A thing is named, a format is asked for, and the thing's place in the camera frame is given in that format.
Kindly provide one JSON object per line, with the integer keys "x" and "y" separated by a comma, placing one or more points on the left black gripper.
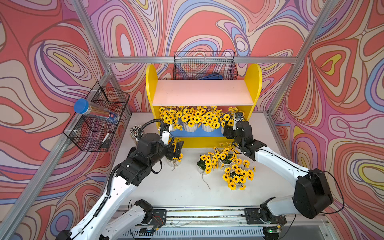
{"x": 170, "y": 154}

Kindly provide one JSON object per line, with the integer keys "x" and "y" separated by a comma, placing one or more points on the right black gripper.
{"x": 227, "y": 131}

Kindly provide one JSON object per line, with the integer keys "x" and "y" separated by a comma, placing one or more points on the sunflower pot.
{"x": 174, "y": 154}
{"x": 210, "y": 117}
{"x": 171, "y": 115}
{"x": 226, "y": 120}
{"x": 224, "y": 155}
{"x": 239, "y": 174}
{"x": 208, "y": 163}
{"x": 190, "y": 119}

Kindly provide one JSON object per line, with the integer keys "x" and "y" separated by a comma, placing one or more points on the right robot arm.
{"x": 312, "y": 192}

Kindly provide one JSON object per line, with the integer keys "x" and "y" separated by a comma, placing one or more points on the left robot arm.
{"x": 123, "y": 180}

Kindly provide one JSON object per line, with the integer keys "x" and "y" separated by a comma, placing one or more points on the yellow shelf unit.
{"x": 242, "y": 94}

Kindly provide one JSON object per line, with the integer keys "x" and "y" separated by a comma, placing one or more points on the clear jar of pencils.
{"x": 134, "y": 131}

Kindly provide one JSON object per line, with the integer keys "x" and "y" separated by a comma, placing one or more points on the blue item in rear basket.
{"x": 213, "y": 76}

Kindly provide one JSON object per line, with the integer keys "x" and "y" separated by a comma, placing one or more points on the black marker in basket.
{"x": 105, "y": 142}

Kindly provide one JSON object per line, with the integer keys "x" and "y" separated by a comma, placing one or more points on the blue capped pencil tube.
{"x": 89, "y": 109}

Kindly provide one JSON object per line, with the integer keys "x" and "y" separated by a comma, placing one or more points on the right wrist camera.
{"x": 237, "y": 117}

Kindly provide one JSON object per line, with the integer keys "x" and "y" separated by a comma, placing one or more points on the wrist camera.
{"x": 237, "y": 117}
{"x": 165, "y": 133}

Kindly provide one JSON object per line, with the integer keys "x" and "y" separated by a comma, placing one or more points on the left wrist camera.
{"x": 165, "y": 133}

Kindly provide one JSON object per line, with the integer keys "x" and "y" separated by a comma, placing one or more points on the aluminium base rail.
{"x": 218, "y": 223}

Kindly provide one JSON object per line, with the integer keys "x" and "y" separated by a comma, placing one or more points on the black wire basket rear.
{"x": 192, "y": 65}

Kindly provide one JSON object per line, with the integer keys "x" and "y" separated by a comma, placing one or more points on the black wire basket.
{"x": 192, "y": 65}
{"x": 87, "y": 133}

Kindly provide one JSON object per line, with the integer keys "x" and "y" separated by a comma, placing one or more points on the black wire basket left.
{"x": 87, "y": 133}

